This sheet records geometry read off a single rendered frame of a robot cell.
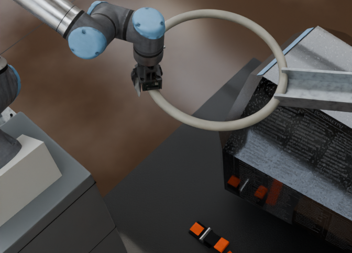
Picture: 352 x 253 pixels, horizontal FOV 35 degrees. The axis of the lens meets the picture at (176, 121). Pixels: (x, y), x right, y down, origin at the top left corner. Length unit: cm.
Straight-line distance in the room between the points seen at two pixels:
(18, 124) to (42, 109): 113
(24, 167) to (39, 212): 18
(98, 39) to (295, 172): 93
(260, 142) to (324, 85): 37
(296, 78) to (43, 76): 180
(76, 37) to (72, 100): 169
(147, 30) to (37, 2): 30
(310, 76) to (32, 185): 96
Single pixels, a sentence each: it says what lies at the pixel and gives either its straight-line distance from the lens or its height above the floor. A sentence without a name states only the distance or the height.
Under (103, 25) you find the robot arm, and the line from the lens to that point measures 152.
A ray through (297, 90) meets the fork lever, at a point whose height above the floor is 94.
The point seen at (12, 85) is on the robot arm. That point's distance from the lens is 193.
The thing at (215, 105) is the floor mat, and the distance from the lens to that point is 297.
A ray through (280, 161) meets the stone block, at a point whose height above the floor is 64.
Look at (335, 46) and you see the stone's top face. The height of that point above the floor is 81.
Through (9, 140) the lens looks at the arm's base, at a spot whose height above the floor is 101.
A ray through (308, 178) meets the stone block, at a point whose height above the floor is 64.
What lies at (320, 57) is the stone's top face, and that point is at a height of 81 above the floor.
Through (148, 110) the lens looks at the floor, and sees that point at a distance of 301.
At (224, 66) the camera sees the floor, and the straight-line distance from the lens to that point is 315.
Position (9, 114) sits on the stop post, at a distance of 321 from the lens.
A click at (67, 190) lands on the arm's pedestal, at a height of 85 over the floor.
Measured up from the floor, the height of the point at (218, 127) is 98.
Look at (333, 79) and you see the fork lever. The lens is 187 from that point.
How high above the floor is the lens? 242
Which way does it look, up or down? 55 degrees down
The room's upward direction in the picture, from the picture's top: 10 degrees counter-clockwise
